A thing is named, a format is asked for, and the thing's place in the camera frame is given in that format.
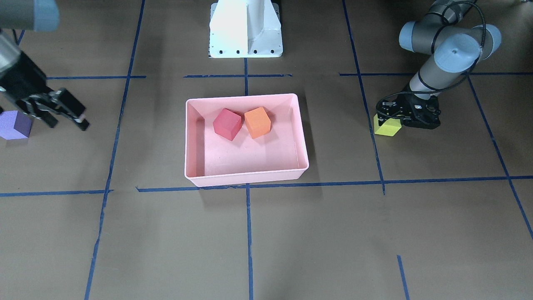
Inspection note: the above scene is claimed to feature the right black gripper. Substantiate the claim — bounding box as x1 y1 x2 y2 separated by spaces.
0 52 90 131

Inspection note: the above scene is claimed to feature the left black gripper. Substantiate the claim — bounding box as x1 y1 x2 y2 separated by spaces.
377 94 441 130

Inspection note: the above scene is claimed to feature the yellow foam block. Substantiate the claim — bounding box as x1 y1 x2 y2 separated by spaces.
373 114 402 137

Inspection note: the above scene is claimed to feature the purple foam block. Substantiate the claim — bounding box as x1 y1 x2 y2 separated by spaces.
0 110 32 140

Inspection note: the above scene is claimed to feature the orange foam block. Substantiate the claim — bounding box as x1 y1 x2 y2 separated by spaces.
245 107 271 139

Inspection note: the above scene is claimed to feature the red foam block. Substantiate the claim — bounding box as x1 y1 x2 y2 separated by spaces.
212 108 242 141

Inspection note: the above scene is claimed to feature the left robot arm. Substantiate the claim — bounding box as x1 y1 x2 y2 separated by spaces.
374 0 501 136

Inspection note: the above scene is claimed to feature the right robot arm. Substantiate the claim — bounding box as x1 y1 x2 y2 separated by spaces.
0 0 90 131

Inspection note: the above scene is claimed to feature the pink plastic bin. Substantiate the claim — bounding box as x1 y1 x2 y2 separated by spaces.
184 93 309 187

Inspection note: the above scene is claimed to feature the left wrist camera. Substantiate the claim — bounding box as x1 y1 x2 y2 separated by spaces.
401 102 441 130

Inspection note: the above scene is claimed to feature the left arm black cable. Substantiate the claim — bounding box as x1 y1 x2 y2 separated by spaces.
441 0 488 63

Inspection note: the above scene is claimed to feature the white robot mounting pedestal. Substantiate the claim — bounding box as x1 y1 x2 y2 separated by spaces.
208 0 284 59

